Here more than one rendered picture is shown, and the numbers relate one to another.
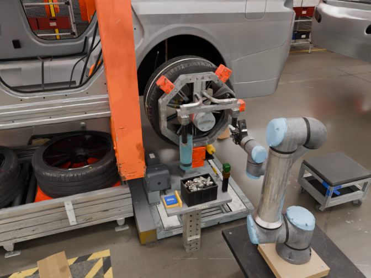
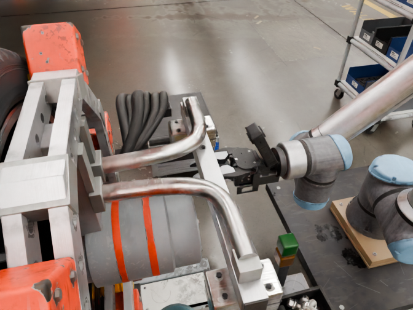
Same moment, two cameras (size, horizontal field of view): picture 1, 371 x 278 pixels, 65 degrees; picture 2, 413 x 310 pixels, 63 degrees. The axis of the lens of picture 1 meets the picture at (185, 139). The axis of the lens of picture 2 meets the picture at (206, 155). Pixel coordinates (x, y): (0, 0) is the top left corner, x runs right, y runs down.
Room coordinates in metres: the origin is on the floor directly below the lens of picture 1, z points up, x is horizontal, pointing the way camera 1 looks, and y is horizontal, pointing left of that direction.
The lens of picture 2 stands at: (1.65, 0.23, 1.35)
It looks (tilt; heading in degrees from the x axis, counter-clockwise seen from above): 41 degrees down; 275
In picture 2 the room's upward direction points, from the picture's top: straight up
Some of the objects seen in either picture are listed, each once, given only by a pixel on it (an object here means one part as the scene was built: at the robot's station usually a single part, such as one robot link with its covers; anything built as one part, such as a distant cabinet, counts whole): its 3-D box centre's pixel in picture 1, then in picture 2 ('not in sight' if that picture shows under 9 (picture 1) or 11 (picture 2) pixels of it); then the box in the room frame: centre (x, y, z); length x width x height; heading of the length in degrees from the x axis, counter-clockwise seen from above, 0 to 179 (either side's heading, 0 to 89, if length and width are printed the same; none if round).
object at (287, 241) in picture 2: (226, 167); (287, 244); (1.50, -0.26, 0.64); 0.04 x 0.04 x 0.04; 18
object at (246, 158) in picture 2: (242, 138); (255, 167); (1.59, -0.35, 0.80); 0.12 x 0.08 x 0.09; 18
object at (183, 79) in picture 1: (197, 111); (94, 244); (1.87, -0.08, 0.85); 0.54 x 0.07 x 0.54; 108
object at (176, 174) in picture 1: (189, 160); not in sight; (2.03, -0.03, 0.32); 0.40 x 0.30 x 0.28; 108
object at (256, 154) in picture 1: (255, 151); (321, 155); (1.43, -0.41, 0.80); 0.12 x 0.09 x 0.10; 18
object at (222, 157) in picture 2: not in sight; (209, 165); (1.70, -0.35, 0.80); 0.09 x 0.03 x 0.06; 10
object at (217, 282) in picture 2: (183, 117); (242, 290); (1.62, 0.01, 0.93); 0.09 x 0.05 x 0.05; 18
